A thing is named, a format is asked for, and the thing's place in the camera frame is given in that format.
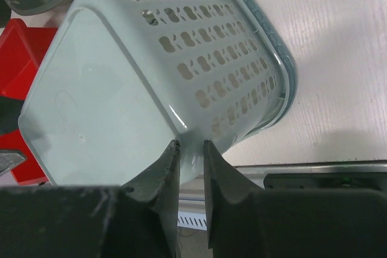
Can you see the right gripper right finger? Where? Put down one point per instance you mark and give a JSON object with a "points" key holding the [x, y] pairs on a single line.
{"points": [[246, 220]]}

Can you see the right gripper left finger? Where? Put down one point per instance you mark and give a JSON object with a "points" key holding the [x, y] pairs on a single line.
{"points": [[137, 219]]}

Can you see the teal perforated plastic basket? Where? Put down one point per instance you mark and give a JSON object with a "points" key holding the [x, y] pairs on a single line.
{"points": [[122, 78]]}

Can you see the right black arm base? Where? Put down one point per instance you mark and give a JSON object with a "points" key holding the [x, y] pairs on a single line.
{"points": [[373, 181]]}

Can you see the red plastic tray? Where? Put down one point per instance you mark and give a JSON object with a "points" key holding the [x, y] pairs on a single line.
{"points": [[22, 51]]}

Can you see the white slotted cable duct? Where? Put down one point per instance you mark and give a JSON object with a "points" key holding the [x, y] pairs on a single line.
{"points": [[196, 221]]}

